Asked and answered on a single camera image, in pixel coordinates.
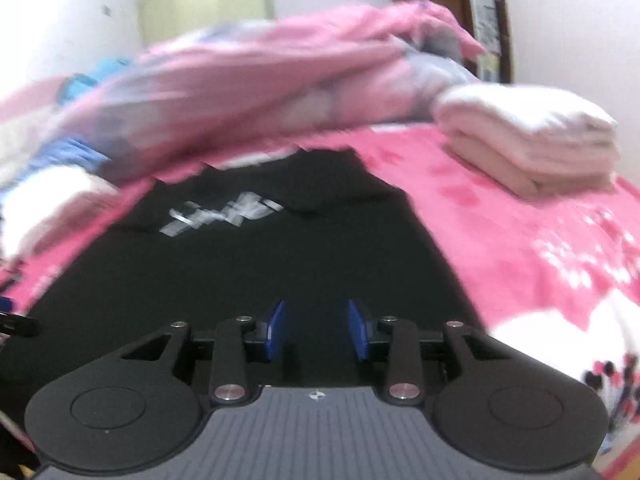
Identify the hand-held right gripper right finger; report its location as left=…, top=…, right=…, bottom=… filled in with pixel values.
left=347, top=299, right=501, bottom=406

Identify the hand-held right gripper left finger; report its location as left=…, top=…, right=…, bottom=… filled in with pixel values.
left=120, top=300, right=288, bottom=406

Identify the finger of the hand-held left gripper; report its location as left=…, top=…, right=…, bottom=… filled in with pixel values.
left=0, top=295, right=41, bottom=339

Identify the black t-shirt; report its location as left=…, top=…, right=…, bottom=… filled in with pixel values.
left=0, top=146, right=496, bottom=401

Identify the stack of folded clothes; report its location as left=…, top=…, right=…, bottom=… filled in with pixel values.
left=434, top=84, right=621, bottom=153

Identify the white crumpled garment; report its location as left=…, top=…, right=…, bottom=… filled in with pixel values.
left=0, top=165, right=123, bottom=261

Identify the pink flower-print blanket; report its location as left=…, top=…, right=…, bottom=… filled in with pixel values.
left=0, top=122, right=640, bottom=480

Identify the light blue garment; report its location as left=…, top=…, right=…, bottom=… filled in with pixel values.
left=25, top=137, right=113, bottom=181

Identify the beige folded garment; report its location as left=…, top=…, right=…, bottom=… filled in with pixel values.
left=450, top=145, right=616, bottom=198

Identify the cream padded headboard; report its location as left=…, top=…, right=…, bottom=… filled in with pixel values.
left=0, top=76, right=76, bottom=176

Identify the pink floral quilt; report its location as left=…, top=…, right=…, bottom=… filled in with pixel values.
left=0, top=0, right=486, bottom=186

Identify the turquoise plush toy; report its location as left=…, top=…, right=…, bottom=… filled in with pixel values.
left=57, top=56, right=133, bottom=106

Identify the pale yellow wardrobe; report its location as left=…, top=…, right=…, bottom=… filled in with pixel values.
left=137, top=0, right=276, bottom=48

